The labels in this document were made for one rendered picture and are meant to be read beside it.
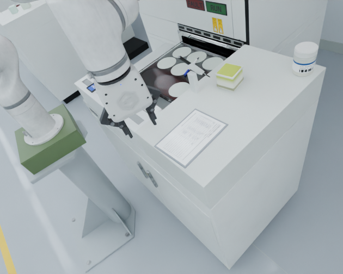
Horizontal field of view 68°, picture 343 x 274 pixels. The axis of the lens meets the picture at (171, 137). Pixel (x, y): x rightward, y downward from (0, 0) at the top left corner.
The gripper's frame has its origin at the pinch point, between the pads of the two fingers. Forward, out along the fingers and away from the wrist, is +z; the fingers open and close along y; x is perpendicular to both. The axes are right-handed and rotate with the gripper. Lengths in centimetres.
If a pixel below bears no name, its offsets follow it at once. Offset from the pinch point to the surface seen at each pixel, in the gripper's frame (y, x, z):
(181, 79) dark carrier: 28, 46, 27
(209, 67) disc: 42, 45, 27
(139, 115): 2.5, 29.7, 21.1
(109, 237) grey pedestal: -52, 47, 114
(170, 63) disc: 30, 62, 27
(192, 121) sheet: 16.9, 12.7, 20.9
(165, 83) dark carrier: 21, 49, 27
